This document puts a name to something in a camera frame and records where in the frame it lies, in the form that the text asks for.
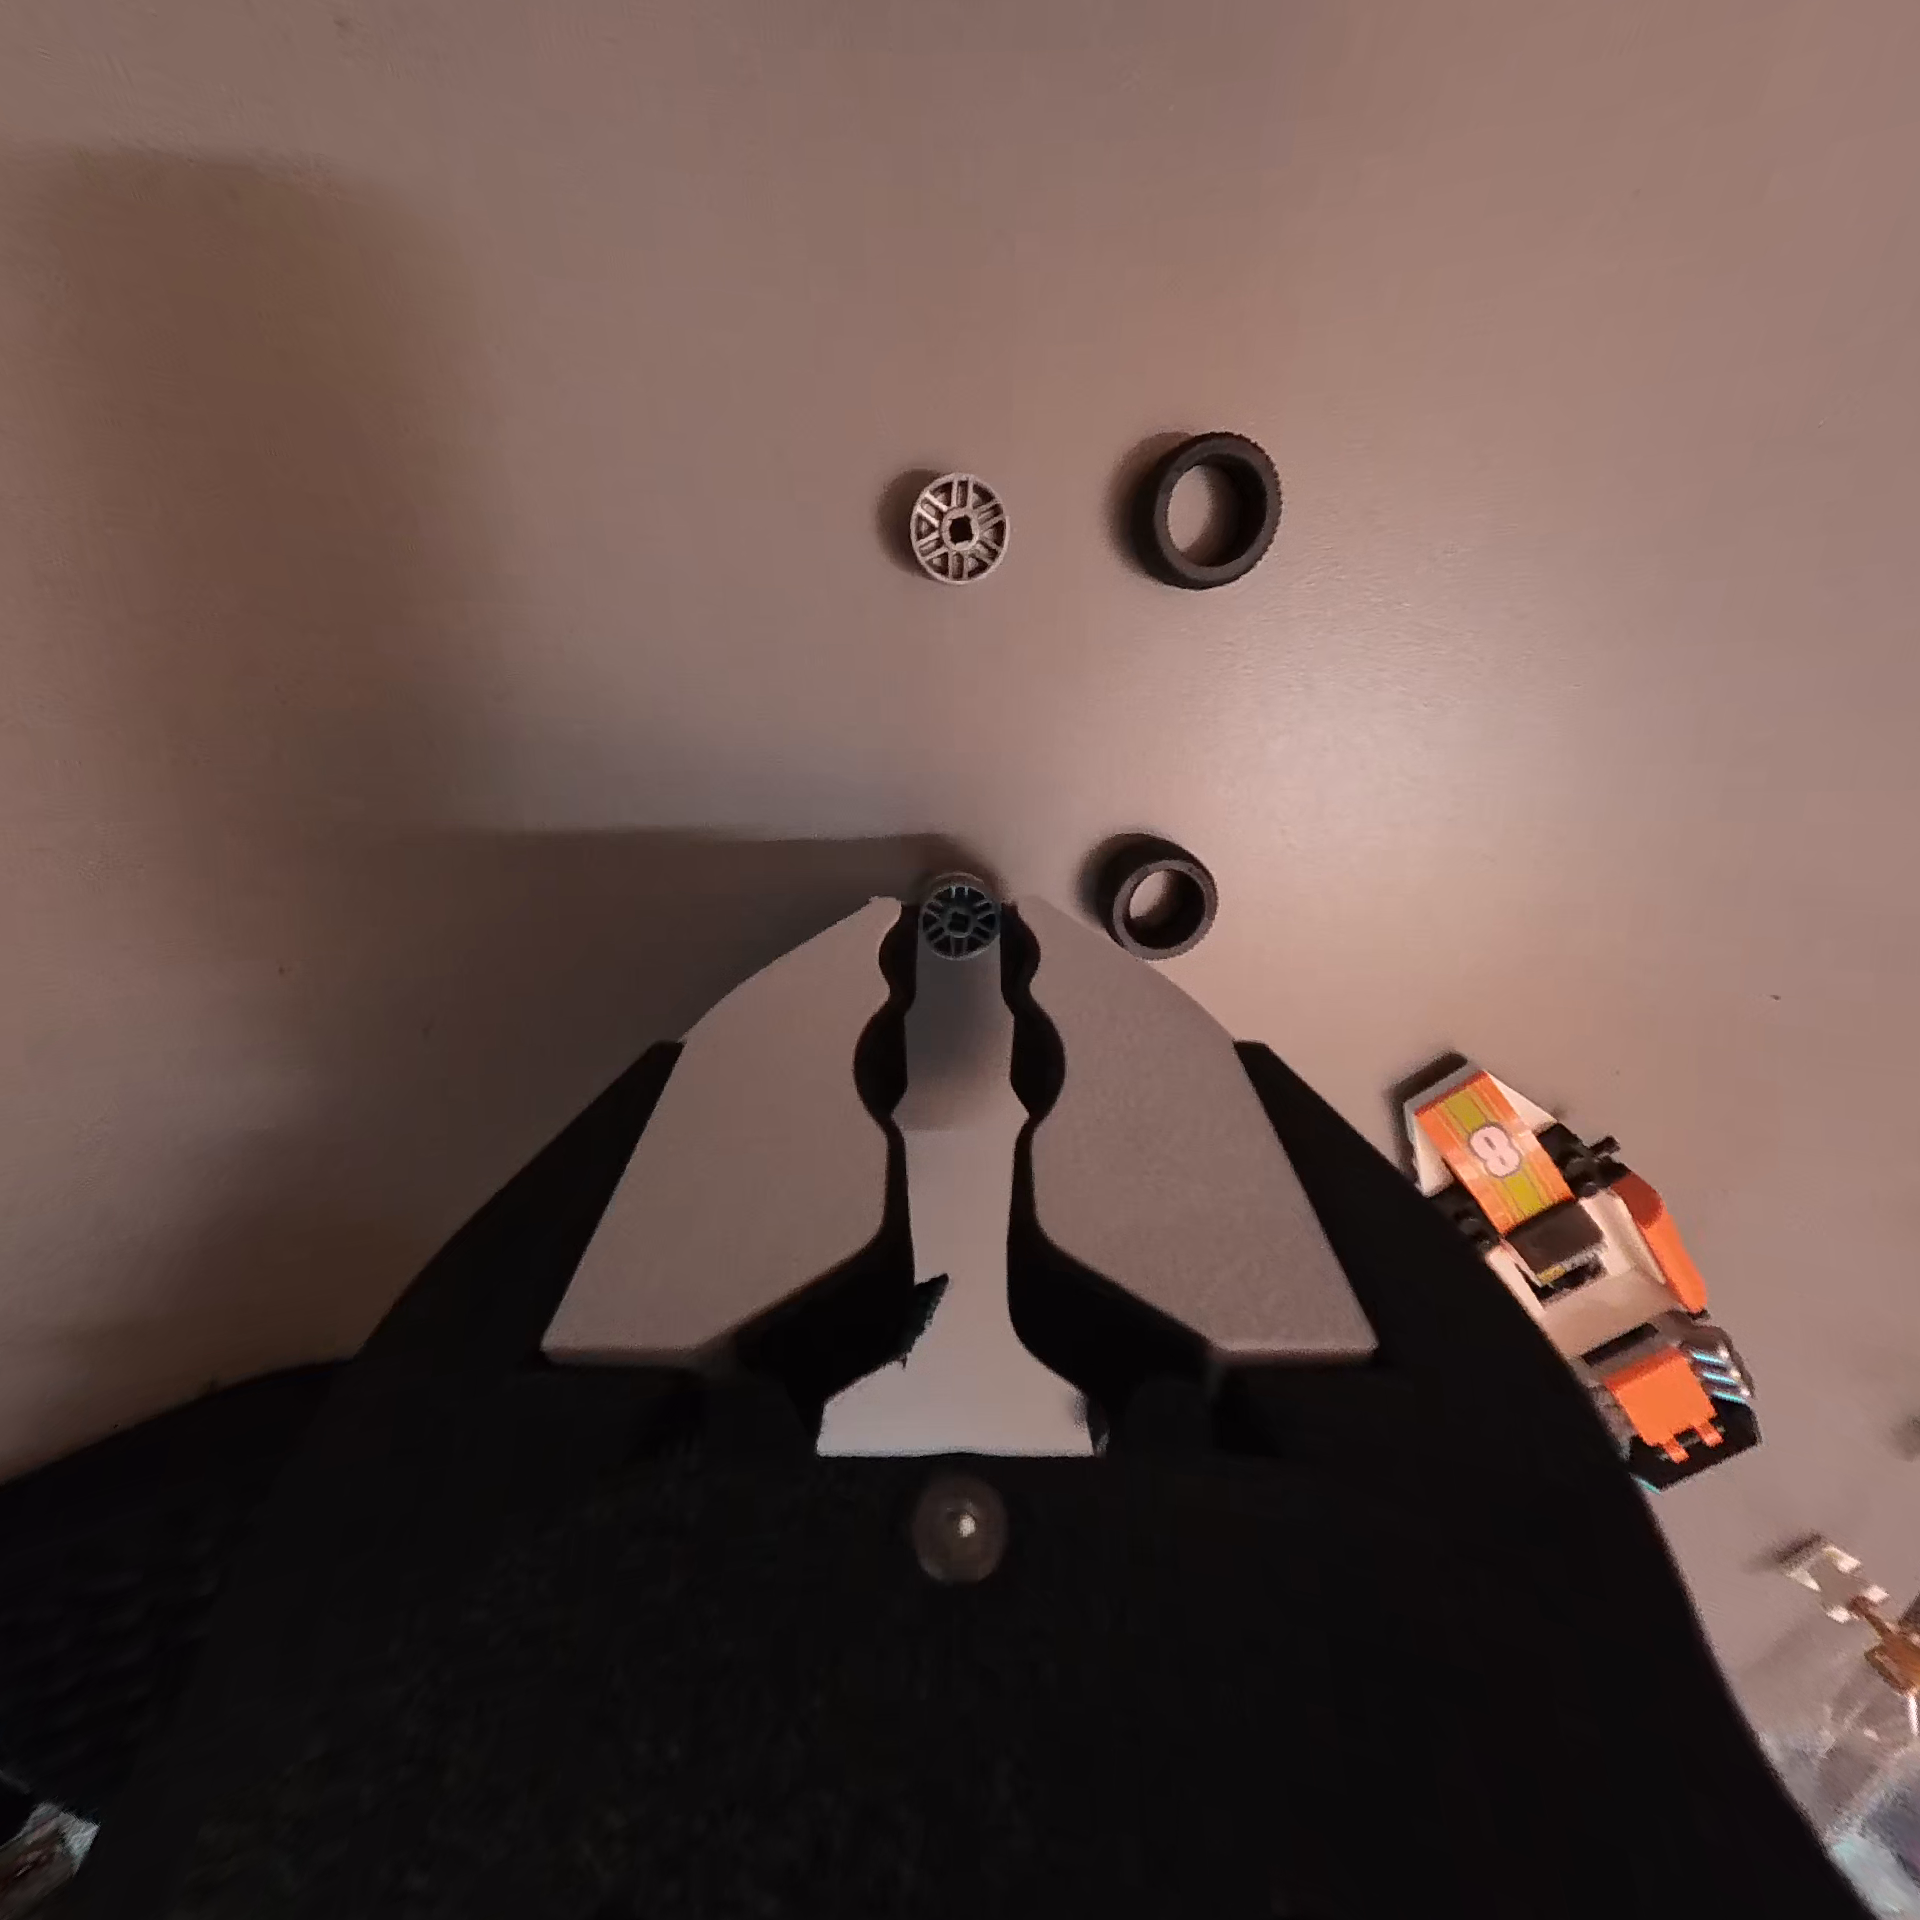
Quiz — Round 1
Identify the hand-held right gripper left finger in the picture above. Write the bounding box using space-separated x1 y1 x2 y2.
540 897 936 1382

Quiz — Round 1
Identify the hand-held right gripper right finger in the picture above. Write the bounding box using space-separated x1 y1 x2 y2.
1005 897 1381 1375

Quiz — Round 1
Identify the black lego tire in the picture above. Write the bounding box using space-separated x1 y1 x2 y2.
1127 431 1284 593
1093 834 1221 961

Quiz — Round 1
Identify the grey lego wheel rim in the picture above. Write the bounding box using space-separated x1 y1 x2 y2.
915 872 1005 964
909 473 1012 586

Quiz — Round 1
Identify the orange white lego car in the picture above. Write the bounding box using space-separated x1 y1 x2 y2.
1398 1052 1763 1493

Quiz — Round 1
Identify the gold lego trophy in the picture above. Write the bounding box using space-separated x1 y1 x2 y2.
1778 1531 1920 1710

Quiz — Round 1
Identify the black honeycomb wrist rest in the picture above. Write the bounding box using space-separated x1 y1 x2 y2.
0 1366 362 1920

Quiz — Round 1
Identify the clear plastic bag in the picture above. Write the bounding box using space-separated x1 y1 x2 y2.
1795 1716 1920 1885

